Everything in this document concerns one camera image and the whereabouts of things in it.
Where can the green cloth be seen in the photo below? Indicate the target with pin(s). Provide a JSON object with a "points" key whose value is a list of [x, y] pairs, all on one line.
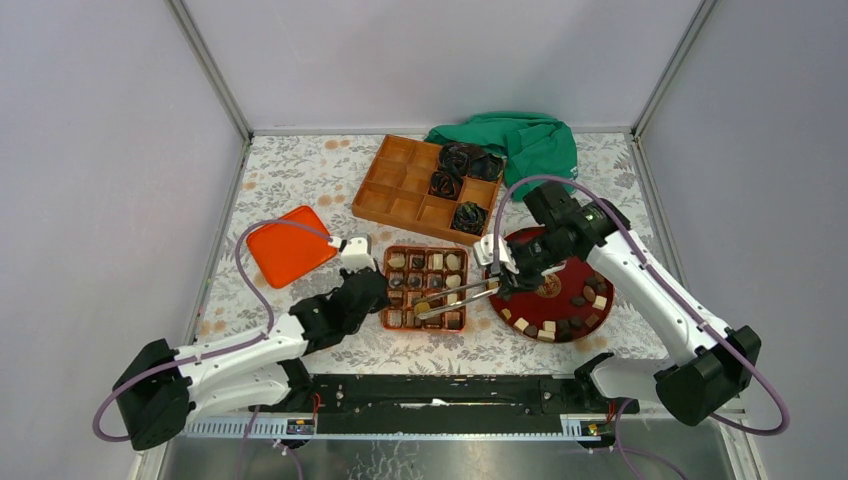
{"points": [[530, 143]]}

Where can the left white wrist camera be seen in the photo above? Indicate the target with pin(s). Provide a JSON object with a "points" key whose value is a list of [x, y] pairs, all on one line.
{"points": [[355, 252]]}

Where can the metal serving tongs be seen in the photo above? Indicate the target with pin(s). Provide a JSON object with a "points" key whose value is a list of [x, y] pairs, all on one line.
{"points": [[436, 304]]}

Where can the dark rolled fabric middle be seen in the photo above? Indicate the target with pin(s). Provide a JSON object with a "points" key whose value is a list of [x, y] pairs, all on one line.
{"points": [[445, 185]]}

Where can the dark rolled fabric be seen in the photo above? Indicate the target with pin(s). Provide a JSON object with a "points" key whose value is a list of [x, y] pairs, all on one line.
{"points": [[445, 185], [470, 218], [470, 160]]}

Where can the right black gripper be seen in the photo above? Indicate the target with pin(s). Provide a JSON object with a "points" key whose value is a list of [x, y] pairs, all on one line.
{"points": [[522, 280]]}

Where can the floral table mat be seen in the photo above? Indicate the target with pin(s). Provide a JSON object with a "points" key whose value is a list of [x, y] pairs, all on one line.
{"points": [[325, 172]]}

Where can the red round plate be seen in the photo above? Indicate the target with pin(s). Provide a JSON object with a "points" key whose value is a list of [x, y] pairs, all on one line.
{"points": [[569, 305]]}

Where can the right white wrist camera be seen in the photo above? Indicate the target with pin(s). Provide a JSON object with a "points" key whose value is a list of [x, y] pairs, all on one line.
{"points": [[493, 254]]}

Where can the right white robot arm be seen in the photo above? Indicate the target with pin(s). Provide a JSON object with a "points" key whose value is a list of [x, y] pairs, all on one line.
{"points": [[709, 362]]}

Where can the orange chocolate box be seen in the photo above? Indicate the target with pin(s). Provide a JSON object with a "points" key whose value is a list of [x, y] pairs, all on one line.
{"points": [[405, 285]]}

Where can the aluminium frame rail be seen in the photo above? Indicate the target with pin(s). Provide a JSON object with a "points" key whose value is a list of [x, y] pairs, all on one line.
{"points": [[649, 444]]}

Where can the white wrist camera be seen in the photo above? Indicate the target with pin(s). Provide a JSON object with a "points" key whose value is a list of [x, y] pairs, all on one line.
{"points": [[493, 254], [355, 252]]}

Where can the wooden compartment organizer tray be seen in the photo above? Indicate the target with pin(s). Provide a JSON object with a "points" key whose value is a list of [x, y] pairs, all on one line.
{"points": [[396, 192]]}

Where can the dark rolled fabric back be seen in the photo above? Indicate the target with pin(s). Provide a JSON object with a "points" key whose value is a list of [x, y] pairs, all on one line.
{"points": [[470, 160]]}

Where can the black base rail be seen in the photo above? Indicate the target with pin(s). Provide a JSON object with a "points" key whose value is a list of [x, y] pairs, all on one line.
{"points": [[350, 404]]}

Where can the orange box lid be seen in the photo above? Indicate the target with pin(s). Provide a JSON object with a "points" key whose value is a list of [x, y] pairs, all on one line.
{"points": [[286, 252]]}

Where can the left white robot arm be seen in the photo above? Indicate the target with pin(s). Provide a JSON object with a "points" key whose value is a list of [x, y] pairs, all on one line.
{"points": [[165, 388]]}

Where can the dark rolled fabric front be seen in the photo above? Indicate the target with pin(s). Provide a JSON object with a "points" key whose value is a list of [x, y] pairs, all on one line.
{"points": [[470, 218]]}

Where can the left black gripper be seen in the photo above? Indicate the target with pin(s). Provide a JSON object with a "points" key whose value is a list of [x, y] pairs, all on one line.
{"points": [[349, 273]]}

